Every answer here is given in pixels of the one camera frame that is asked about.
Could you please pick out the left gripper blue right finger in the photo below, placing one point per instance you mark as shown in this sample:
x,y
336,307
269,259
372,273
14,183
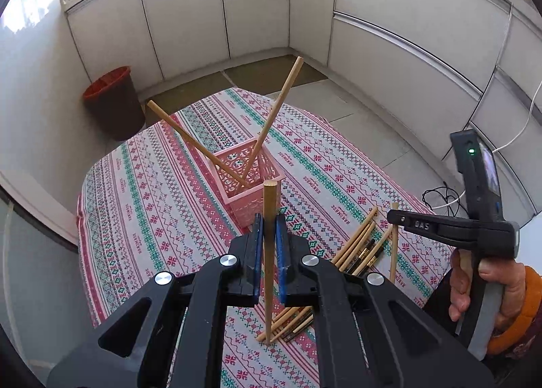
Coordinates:
x,y
283,258

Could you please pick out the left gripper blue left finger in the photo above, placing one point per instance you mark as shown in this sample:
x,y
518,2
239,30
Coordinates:
x,y
253,258

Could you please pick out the light wooden chopstick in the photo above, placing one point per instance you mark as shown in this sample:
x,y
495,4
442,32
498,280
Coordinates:
x,y
192,141

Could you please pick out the person's right hand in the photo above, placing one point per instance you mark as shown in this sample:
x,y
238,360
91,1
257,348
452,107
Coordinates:
x,y
509,273

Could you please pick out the pink perforated utensil holder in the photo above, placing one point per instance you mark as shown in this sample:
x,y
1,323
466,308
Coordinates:
x,y
244,202

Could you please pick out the patterned woven tablecloth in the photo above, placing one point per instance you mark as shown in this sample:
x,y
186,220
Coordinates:
x,y
151,205

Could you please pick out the red-rimmed dark trash bin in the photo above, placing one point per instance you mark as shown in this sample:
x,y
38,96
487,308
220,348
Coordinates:
x,y
113,102

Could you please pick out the black camera with screen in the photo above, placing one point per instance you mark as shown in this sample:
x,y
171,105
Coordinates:
x,y
476,164

